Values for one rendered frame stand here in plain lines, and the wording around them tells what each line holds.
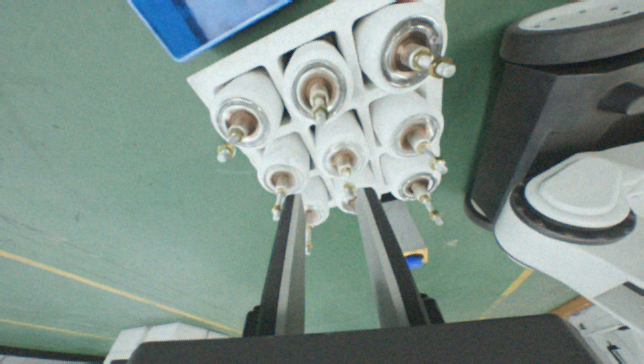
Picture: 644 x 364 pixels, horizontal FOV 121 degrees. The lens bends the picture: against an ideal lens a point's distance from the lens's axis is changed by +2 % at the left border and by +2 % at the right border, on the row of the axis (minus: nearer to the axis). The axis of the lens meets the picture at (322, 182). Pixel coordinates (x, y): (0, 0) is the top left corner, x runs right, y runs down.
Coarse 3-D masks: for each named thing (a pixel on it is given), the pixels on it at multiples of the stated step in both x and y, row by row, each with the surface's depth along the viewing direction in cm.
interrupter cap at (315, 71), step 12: (312, 60) 22; (324, 60) 22; (300, 72) 23; (312, 72) 23; (324, 72) 23; (336, 72) 23; (300, 84) 24; (312, 84) 24; (324, 84) 24; (336, 84) 24; (300, 96) 25; (336, 96) 25; (300, 108) 26; (312, 108) 26; (336, 108) 26; (312, 120) 27
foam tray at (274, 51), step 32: (352, 0) 24; (384, 0) 24; (416, 0) 26; (288, 32) 26; (320, 32) 26; (224, 64) 29; (256, 64) 29; (352, 64) 29; (352, 96) 33; (288, 128) 36; (256, 160) 40; (384, 192) 49
